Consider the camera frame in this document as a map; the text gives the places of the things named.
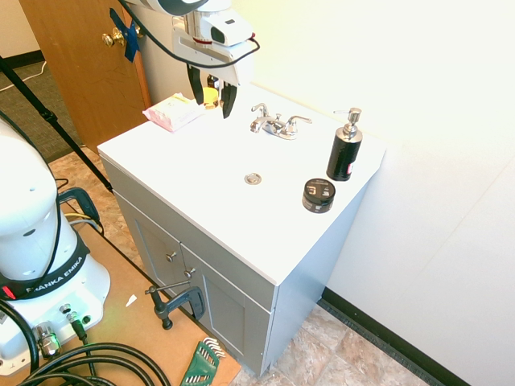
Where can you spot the green hex key set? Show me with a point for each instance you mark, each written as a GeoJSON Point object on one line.
{"type": "Point", "coordinates": [201, 364]}

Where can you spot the brown wooden base board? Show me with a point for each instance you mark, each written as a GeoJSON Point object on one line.
{"type": "Point", "coordinates": [133, 325]}

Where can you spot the blue tape strip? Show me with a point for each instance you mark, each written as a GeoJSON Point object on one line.
{"type": "Point", "coordinates": [130, 38]}

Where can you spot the wooden door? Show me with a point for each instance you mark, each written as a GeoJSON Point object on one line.
{"type": "Point", "coordinates": [76, 80]}

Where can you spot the white paper scrap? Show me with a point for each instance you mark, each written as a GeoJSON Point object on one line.
{"type": "Point", "coordinates": [131, 300]}

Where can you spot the grey vanity cabinet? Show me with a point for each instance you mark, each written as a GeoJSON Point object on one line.
{"type": "Point", "coordinates": [241, 317]}

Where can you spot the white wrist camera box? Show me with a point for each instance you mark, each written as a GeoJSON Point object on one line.
{"type": "Point", "coordinates": [229, 28]}

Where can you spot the chrome sink faucet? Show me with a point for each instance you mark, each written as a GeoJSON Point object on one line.
{"type": "Point", "coordinates": [277, 129]}

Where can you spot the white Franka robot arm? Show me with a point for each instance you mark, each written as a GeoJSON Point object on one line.
{"type": "Point", "coordinates": [28, 209]}

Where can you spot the yellow small container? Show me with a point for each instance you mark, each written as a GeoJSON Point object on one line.
{"type": "Point", "coordinates": [210, 97]}

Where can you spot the brown glass bottle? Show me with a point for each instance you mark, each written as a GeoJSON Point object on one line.
{"type": "Point", "coordinates": [213, 82]}

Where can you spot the silver cabinet knob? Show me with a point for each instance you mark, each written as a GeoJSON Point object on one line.
{"type": "Point", "coordinates": [189, 273]}
{"type": "Point", "coordinates": [172, 256]}

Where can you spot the black soap pump dispenser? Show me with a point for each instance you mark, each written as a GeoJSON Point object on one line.
{"type": "Point", "coordinates": [344, 154]}

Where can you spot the black round jar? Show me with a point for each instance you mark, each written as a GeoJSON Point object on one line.
{"type": "Point", "coordinates": [318, 196]}

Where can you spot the chrome sink drain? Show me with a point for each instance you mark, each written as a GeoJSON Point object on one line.
{"type": "Point", "coordinates": [252, 178]}

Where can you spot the brass door knob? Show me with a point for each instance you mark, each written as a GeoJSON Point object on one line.
{"type": "Point", "coordinates": [110, 39]}

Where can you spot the black C-clamp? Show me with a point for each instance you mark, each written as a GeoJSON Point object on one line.
{"type": "Point", "coordinates": [179, 303]}

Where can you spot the black tripod stand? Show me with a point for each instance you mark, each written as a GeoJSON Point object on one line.
{"type": "Point", "coordinates": [44, 110]}

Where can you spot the white sink countertop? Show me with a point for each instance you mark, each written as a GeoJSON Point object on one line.
{"type": "Point", "coordinates": [209, 169]}

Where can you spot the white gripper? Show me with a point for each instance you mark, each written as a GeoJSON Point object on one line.
{"type": "Point", "coordinates": [201, 54]}

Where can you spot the pink wipes pack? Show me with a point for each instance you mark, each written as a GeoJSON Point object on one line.
{"type": "Point", "coordinates": [173, 112]}

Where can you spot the black wall baseboard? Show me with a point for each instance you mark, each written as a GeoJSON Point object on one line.
{"type": "Point", "coordinates": [386, 333]}

